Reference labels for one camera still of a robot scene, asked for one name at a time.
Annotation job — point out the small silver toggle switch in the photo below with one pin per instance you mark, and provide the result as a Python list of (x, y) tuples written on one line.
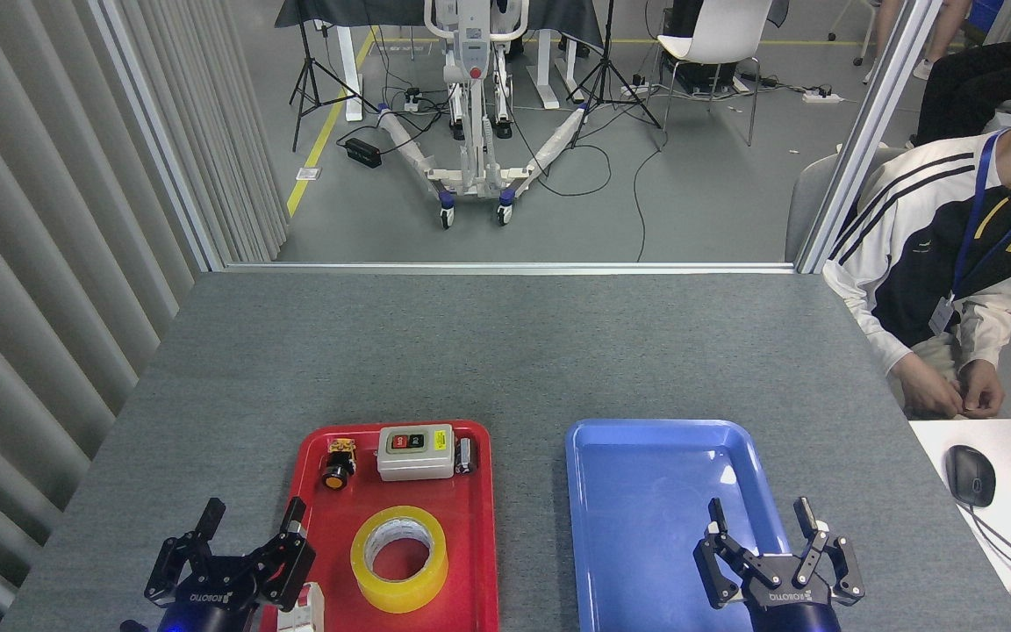
[(466, 455)]

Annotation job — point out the black computer mouse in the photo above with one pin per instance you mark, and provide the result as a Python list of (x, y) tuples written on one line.
[(971, 474)]

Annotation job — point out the silver post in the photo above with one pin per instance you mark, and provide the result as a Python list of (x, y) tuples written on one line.
[(865, 140), (159, 140)]

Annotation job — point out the blue plastic tray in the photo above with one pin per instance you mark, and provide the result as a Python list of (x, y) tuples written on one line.
[(646, 527)]

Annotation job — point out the silver frame rail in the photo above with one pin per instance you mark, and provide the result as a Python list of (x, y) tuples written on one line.
[(505, 268)]

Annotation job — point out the small white box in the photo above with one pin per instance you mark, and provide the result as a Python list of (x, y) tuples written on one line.
[(305, 610)]

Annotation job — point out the white power strip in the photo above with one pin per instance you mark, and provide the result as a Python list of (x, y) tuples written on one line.
[(821, 97)]

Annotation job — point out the white stand on wheels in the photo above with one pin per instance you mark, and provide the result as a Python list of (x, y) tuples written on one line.
[(475, 105)]

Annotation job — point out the white chair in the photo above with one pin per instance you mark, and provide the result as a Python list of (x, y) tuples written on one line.
[(716, 31)]

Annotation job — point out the black tripod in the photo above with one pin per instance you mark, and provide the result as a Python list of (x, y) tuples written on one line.
[(606, 70), (305, 79)]

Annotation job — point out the grey chair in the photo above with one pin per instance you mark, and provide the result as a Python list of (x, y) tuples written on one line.
[(808, 202)]

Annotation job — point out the person's left hand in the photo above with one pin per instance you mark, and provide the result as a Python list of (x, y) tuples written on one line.
[(984, 391)]

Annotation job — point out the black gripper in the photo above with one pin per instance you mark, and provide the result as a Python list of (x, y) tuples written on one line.
[(207, 610), (793, 613)]

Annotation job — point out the black power strip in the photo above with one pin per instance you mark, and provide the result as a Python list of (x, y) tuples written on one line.
[(363, 153)]

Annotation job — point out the red plastic tray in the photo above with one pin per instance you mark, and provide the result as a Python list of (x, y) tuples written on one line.
[(470, 544)]

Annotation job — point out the yellow tape roll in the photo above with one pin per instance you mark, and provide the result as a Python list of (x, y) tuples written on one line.
[(400, 599)]

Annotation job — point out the person in black trousers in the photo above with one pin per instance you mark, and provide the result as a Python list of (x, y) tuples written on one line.
[(971, 88)]

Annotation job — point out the white switch box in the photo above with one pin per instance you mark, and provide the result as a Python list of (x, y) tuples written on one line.
[(416, 463)]

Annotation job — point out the black orange push button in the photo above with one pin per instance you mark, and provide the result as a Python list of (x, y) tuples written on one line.
[(338, 474)]

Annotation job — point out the person's right hand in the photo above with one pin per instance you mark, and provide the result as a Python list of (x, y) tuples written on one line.
[(927, 391)]

